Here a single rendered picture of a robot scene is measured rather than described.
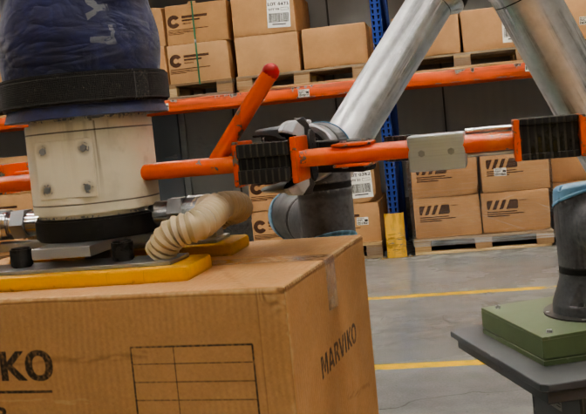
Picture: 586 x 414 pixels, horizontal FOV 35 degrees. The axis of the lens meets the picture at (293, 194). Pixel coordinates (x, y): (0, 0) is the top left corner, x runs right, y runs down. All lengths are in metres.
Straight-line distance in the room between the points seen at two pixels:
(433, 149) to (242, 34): 7.43
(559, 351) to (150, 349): 0.99
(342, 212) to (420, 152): 0.37
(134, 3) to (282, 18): 7.23
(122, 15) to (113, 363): 0.44
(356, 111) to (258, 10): 6.89
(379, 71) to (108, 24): 0.63
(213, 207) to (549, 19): 0.77
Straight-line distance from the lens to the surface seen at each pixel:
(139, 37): 1.23
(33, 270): 1.20
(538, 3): 1.67
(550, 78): 1.71
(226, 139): 1.22
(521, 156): 1.15
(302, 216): 1.51
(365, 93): 1.67
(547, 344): 1.85
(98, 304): 1.09
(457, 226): 8.29
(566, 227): 1.96
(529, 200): 8.29
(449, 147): 1.15
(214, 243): 1.30
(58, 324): 1.12
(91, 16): 1.20
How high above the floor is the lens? 1.25
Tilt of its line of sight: 4 degrees down
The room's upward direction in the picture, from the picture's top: 6 degrees counter-clockwise
